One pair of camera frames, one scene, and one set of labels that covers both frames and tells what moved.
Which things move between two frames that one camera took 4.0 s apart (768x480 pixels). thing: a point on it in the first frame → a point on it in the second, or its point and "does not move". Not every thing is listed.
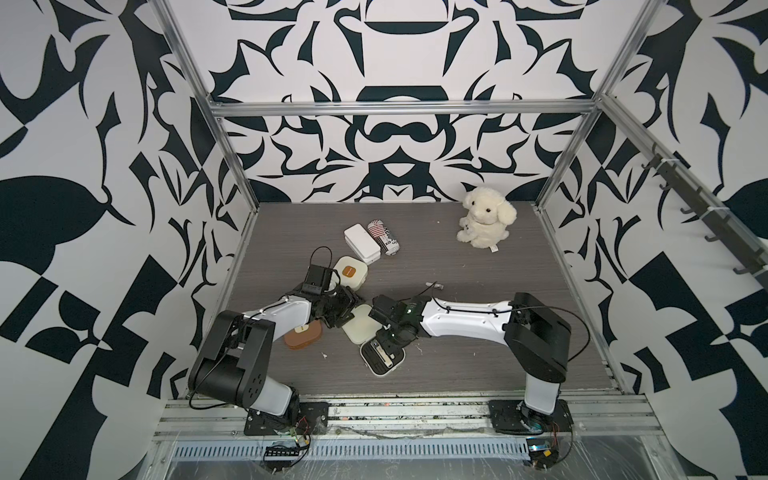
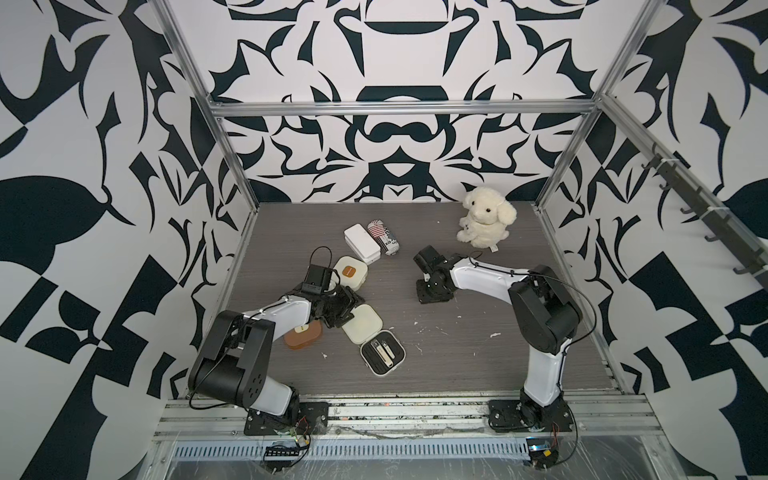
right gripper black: x=388 y=345 → x=423 y=297
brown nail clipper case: x=304 y=336 does not move
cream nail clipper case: x=352 y=271 does not move
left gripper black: x=349 y=301 does not move
